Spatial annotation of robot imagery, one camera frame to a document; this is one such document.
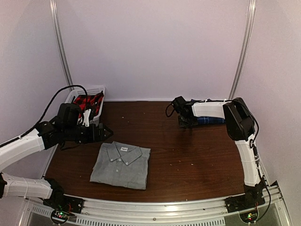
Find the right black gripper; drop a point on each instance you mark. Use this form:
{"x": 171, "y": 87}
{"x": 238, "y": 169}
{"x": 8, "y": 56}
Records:
{"x": 182, "y": 124}

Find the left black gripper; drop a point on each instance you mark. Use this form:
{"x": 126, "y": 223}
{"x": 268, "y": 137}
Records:
{"x": 94, "y": 137}

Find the blue plaid shirt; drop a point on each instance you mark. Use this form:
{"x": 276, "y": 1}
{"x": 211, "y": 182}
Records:
{"x": 211, "y": 118}

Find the grey long sleeve shirt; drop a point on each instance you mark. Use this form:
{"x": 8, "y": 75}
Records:
{"x": 121, "y": 165}

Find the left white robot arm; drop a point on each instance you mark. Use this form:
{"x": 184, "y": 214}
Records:
{"x": 70, "y": 125}

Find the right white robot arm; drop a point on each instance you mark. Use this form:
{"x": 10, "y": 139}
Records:
{"x": 240, "y": 126}

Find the red black plaid shirt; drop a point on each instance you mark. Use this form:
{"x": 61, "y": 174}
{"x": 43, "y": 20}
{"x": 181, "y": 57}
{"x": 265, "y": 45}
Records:
{"x": 91, "y": 101}

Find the white plastic basket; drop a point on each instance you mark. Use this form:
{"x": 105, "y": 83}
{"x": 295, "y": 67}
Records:
{"x": 91, "y": 90}

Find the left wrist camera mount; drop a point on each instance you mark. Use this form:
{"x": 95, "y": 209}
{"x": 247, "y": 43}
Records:
{"x": 86, "y": 117}

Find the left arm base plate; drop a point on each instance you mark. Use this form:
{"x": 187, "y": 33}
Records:
{"x": 68, "y": 204}

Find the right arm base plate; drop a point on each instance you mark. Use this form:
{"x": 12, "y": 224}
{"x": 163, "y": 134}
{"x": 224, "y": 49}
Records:
{"x": 239, "y": 203}

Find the aluminium front rail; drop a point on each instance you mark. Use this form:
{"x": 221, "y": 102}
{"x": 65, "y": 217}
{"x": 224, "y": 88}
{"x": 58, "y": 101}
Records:
{"x": 209, "y": 212}

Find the right aluminium corner post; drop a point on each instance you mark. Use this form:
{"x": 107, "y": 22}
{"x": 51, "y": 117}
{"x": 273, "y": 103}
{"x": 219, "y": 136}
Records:
{"x": 244, "y": 48}

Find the aluminium corner post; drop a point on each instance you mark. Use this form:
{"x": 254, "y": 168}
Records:
{"x": 59, "y": 40}
{"x": 244, "y": 48}

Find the left aluminium corner post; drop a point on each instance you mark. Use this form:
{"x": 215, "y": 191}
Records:
{"x": 59, "y": 40}

